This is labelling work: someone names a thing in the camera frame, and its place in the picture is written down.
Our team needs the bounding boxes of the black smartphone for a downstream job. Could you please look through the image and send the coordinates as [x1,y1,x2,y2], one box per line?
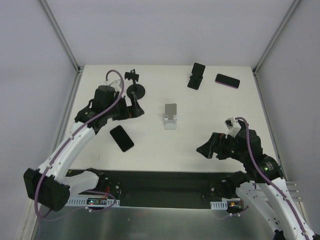
[109,125,135,152]

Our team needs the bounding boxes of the silver metal phone stand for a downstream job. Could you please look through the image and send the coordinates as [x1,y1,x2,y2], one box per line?
[164,103,177,130]

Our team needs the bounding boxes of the black folding phone stand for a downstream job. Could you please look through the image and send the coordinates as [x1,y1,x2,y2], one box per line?
[187,62,206,90]

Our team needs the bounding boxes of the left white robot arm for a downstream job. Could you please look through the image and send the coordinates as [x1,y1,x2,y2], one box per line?
[23,85,145,212]

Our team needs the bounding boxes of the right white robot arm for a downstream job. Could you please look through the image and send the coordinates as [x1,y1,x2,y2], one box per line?
[196,128,320,240]

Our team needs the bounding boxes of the black round-base phone holder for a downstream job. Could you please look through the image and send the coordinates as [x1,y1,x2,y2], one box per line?
[124,69,146,100]

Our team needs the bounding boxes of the purple-case smartphone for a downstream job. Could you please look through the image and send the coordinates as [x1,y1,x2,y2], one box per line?
[215,73,240,89]

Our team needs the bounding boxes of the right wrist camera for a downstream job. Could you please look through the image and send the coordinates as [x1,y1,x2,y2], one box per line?
[224,116,242,137]

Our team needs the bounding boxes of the right white cable duct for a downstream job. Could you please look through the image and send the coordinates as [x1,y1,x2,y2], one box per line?
[210,200,228,211]

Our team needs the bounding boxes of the white cable duct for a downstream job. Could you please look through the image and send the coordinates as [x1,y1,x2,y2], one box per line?
[65,197,120,208]
[210,200,228,211]

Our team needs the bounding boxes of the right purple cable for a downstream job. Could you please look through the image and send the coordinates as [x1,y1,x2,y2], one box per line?
[212,116,311,240]

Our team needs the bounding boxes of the purple cable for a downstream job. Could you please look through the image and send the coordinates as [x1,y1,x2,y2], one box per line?
[212,116,311,240]
[33,69,126,222]

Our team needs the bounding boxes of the aluminium front rail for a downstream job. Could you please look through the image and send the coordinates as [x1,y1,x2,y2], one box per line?
[285,181,303,202]

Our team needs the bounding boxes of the right aluminium frame post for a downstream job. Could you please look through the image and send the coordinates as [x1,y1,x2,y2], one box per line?
[252,0,303,76]

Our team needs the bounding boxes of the aluminium frame post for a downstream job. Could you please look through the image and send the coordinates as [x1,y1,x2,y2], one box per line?
[37,0,81,73]
[252,0,303,76]

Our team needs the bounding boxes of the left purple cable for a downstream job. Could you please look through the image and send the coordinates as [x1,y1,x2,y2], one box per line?
[33,69,126,222]

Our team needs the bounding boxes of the left white cable duct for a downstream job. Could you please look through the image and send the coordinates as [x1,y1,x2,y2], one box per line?
[65,197,120,208]

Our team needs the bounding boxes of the left aluminium frame post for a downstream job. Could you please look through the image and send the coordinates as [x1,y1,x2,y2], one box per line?
[37,0,81,73]

